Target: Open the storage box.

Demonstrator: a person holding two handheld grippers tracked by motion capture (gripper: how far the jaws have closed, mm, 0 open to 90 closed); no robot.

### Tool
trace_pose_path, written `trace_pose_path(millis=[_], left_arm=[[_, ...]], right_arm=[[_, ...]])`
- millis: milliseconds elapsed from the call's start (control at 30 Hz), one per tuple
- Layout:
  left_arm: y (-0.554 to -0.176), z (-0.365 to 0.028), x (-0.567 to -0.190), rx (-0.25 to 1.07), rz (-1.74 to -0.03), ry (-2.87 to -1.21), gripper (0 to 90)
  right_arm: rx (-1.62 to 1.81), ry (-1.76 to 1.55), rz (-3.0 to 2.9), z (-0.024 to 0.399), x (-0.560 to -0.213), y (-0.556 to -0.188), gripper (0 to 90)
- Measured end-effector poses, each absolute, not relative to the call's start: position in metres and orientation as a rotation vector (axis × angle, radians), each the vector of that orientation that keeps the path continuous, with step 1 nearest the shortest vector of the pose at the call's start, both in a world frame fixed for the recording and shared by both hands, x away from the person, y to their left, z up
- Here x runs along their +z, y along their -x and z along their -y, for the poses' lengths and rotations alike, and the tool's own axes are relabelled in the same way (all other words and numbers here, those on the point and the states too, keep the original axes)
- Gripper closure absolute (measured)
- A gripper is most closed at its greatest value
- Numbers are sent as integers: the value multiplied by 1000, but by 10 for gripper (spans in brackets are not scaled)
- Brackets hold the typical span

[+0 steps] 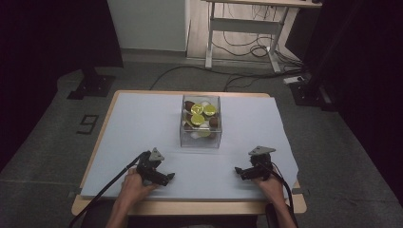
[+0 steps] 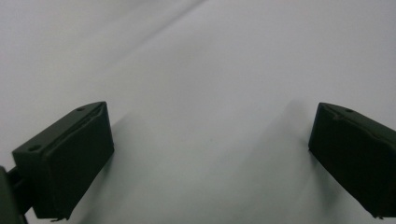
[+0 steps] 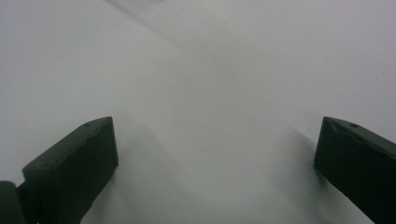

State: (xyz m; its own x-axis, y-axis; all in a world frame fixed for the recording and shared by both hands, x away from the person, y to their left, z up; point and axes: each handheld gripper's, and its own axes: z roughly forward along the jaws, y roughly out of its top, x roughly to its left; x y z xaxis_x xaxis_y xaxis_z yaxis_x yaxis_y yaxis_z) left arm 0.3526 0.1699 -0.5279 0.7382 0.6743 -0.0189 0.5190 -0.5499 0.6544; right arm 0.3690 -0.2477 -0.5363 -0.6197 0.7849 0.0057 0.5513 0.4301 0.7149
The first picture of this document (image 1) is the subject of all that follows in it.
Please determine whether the black stand base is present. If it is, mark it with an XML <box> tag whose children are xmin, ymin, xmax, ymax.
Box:
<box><xmin>288</xmin><ymin>78</ymin><xmax>337</xmax><ymax>112</ymax></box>
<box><xmin>67</xmin><ymin>66</ymin><xmax>117</xmax><ymax>101</ymax></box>

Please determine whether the dark rounded object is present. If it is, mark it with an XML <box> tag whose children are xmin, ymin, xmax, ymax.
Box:
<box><xmin>264</xmin><ymin>202</ymin><xmax>281</xmax><ymax>228</ymax></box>

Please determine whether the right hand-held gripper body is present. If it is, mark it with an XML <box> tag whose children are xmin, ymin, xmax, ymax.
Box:
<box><xmin>248</xmin><ymin>145</ymin><xmax>277</xmax><ymax>181</ymax></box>

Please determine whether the person's right hand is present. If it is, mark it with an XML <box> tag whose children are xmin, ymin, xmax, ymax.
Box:
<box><xmin>252</xmin><ymin>175</ymin><xmax>286</xmax><ymax>205</ymax></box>

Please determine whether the long black floor cable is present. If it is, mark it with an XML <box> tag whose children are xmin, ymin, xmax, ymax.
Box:
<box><xmin>148</xmin><ymin>65</ymin><xmax>288</xmax><ymax>92</ymax></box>

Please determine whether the pile of coffee capsules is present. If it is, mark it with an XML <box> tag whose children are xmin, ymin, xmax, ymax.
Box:
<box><xmin>182</xmin><ymin>100</ymin><xmax>221</xmax><ymax>140</ymax></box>

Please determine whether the dark curtain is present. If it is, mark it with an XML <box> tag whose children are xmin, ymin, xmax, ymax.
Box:
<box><xmin>0</xmin><ymin>0</ymin><xmax>125</xmax><ymax>174</ymax></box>
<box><xmin>286</xmin><ymin>0</ymin><xmax>403</xmax><ymax>208</ymax></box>

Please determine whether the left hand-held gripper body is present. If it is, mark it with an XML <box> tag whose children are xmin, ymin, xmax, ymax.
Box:
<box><xmin>136</xmin><ymin>146</ymin><xmax>166</xmax><ymax>184</ymax></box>

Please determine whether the wooden table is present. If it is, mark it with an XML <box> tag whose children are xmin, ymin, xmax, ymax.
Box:
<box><xmin>70</xmin><ymin>89</ymin><xmax>308</xmax><ymax>217</ymax></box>

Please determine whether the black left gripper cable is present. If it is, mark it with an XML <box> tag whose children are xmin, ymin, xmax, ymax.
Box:
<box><xmin>67</xmin><ymin>151</ymin><xmax>147</xmax><ymax>228</ymax></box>

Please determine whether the white table sheet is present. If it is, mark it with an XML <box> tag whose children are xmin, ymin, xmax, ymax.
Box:
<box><xmin>80</xmin><ymin>92</ymin><xmax>299</xmax><ymax>201</ymax></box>

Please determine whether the clear plastic box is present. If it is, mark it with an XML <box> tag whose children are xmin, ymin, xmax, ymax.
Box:
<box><xmin>179</xmin><ymin>94</ymin><xmax>223</xmax><ymax>149</ymax></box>

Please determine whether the tangle of black floor cables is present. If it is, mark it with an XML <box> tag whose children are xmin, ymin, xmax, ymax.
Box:
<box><xmin>211</xmin><ymin>3</ymin><xmax>307</xmax><ymax>80</ymax></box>

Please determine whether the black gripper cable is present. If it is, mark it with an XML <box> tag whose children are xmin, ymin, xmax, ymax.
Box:
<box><xmin>67</xmin><ymin>151</ymin><xmax>147</xmax><ymax>228</ymax></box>
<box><xmin>259</xmin><ymin>161</ymin><xmax>295</xmax><ymax>212</ymax></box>

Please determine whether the white power strip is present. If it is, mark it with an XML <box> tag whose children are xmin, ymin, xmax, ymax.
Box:
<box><xmin>282</xmin><ymin>75</ymin><xmax>306</xmax><ymax>86</ymax></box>

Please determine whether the white metal desk frame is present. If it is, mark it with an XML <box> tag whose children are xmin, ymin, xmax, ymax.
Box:
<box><xmin>201</xmin><ymin>0</ymin><xmax>323</xmax><ymax>74</ymax></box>

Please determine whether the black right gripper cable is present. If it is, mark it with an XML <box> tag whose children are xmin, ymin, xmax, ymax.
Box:
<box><xmin>259</xmin><ymin>161</ymin><xmax>295</xmax><ymax>212</ymax></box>

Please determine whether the person's left hand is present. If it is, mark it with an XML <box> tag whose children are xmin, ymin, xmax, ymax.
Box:
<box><xmin>121</xmin><ymin>167</ymin><xmax>160</xmax><ymax>204</ymax></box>

